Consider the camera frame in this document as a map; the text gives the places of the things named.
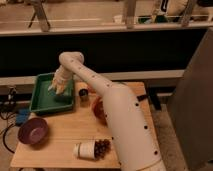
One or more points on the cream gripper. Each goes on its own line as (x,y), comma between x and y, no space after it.
(60,81)

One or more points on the green plastic tray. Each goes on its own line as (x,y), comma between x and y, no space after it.
(42,100)

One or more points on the teal green sponge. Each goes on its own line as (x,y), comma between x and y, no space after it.
(62,98)

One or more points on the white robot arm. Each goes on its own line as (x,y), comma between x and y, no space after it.
(134,144)

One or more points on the orange bowl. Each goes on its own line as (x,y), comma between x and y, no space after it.
(97,108)

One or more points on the blue box on floor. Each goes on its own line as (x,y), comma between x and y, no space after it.
(22,116)

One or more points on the purple bowl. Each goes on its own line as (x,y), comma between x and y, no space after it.
(33,131)

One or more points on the white cylinder can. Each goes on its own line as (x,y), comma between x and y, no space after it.
(84,150)

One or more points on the dark grape bunch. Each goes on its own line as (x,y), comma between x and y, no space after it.
(101,148)

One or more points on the black handled tool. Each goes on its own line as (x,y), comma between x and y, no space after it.
(142,97)

